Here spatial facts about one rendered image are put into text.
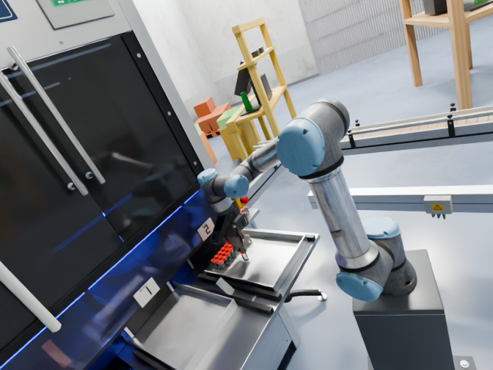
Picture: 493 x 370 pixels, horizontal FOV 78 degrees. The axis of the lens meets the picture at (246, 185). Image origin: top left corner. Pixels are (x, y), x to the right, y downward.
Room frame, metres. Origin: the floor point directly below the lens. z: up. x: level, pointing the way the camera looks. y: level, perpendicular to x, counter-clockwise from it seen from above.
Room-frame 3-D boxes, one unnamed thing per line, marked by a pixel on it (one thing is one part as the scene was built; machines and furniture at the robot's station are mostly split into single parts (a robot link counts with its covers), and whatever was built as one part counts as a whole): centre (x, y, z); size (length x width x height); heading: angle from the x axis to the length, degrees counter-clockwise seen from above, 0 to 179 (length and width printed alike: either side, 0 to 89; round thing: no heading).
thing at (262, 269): (0.99, 0.09, 0.90); 0.34 x 0.26 x 0.04; 44
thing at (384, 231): (0.72, -0.30, 0.96); 0.13 x 0.12 x 0.14; 129
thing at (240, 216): (1.03, 0.11, 1.07); 0.09 x 0.08 x 0.12; 134
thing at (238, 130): (4.54, -0.45, 0.89); 1.38 x 1.25 x 1.79; 151
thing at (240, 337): (0.90, 0.24, 0.87); 0.70 x 0.48 x 0.02; 134
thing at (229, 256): (1.07, 0.16, 0.91); 0.18 x 0.02 x 0.05; 134
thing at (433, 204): (1.27, -0.88, 0.50); 0.12 x 0.05 x 0.09; 44
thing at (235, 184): (0.95, 0.04, 1.23); 0.11 x 0.11 x 0.08; 39
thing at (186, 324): (0.83, 0.41, 0.90); 0.34 x 0.26 x 0.04; 44
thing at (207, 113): (7.55, 0.03, 0.37); 1.28 x 0.97 x 0.73; 152
